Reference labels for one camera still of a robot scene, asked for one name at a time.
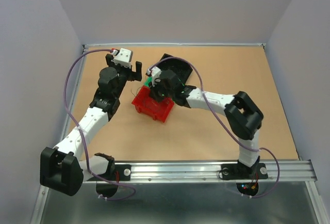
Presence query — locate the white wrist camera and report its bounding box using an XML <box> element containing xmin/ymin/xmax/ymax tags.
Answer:
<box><xmin>146</xmin><ymin>67</ymin><xmax>161</xmax><ymax>87</ymax></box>
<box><xmin>111</xmin><ymin>48</ymin><xmax>133</xmax><ymax>68</ymax></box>

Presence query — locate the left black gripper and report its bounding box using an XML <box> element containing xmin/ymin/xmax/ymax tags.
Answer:
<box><xmin>106</xmin><ymin>54</ymin><xmax>141</xmax><ymax>99</ymax></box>

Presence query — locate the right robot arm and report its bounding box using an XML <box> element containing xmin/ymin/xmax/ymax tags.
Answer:
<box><xmin>146</xmin><ymin>67</ymin><xmax>263</xmax><ymax>178</ymax></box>

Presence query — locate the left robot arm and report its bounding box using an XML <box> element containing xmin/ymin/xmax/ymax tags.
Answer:
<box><xmin>40</xmin><ymin>48</ymin><xmax>142</xmax><ymax>201</ymax></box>

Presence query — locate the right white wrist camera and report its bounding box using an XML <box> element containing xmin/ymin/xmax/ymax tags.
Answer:
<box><xmin>146</xmin><ymin>67</ymin><xmax>161</xmax><ymax>87</ymax></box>

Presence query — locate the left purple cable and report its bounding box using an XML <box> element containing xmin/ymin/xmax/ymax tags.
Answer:
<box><xmin>63</xmin><ymin>49</ymin><xmax>136</xmax><ymax>201</ymax></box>

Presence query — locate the purple cable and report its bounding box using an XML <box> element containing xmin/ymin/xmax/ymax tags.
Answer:
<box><xmin>63</xmin><ymin>49</ymin><xmax>136</xmax><ymax>201</ymax></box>
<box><xmin>148</xmin><ymin>56</ymin><xmax>281</xmax><ymax>199</ymax></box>

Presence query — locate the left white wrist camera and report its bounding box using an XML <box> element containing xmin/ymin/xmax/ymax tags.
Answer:
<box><xmin>111</xmin><ymin>48</ymin><xmax>133</xmax><ymax>68</ymax></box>

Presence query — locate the black plastic bin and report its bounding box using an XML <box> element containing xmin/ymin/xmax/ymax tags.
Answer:
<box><xmin>156</xmin><ymin>53</ymin><xmax>193</xmax><ymax>84</ymax></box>

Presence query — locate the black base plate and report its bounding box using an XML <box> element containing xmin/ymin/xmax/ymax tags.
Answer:
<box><xmin>220</xmin><ymin>163</ymin><xmax>268</xmax><ymax>180</ymax></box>
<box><xmin>92</xmin><ymin>164</ymin><xmax>131</xmax><ymax>182</ymax></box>

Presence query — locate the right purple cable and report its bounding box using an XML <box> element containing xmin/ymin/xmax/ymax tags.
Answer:
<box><xmin>148</xmin><ymin>56</ymin><xmax>281</xmax><ymax>199</ymax></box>

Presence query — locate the green plastic bin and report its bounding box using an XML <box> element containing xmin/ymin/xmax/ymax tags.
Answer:
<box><xmin>143</xmin><ymin>77</ymin><xmax>153</xmax><ymax>88</ymax></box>

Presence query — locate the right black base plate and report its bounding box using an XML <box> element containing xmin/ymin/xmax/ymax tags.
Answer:
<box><xmin>220</xmin><ymin>163</ymin><xmax>268</xmax><ymax>180</ymax></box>

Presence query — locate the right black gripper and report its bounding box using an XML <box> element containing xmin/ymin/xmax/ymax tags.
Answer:
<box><xmin>148</xmin><ymin>76</ymin><xmax>175</xmax><ymax>103</ymax></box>

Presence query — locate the aluminium rail frame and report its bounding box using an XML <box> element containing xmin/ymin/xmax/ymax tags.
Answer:
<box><xmin>32</xmin><ymin>46</ymin><xmax>329</xmax><ymax>223</ymax></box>

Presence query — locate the red plastic bin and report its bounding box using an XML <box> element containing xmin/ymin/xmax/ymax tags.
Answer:
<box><xmin>132</xmin><ymin>86</ymin><xmax>174</xmax><ymax>123</ymax></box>

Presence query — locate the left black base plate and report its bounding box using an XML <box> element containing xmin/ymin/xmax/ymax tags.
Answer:
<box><xmin>92</xmin><ymin>164</ymin><xmax>131</xmax><ymax>182</ymax></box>

